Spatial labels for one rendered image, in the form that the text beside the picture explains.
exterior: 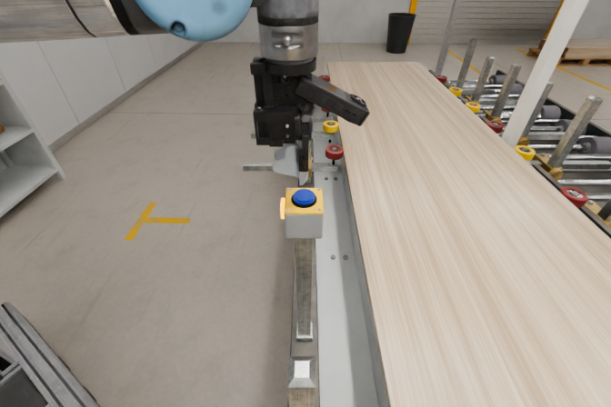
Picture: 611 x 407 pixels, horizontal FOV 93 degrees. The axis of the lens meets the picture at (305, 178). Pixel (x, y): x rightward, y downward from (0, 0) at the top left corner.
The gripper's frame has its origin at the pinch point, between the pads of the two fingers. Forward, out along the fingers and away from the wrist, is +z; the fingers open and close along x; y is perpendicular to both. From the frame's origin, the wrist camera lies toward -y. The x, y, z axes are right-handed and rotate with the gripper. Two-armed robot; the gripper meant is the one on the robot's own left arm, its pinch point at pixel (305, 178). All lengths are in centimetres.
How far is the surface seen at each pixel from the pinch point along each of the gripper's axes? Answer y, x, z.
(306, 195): -0.2, 0.3, 3.8
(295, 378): 0.9, 27.0, 10.0
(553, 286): -64, -3, 37
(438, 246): -39, -16, 37
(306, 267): -0.3, 1.8, 23.0
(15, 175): 243, -152, 113
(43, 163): 230, -167, 111
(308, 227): -0.6, 3.5, 8.7
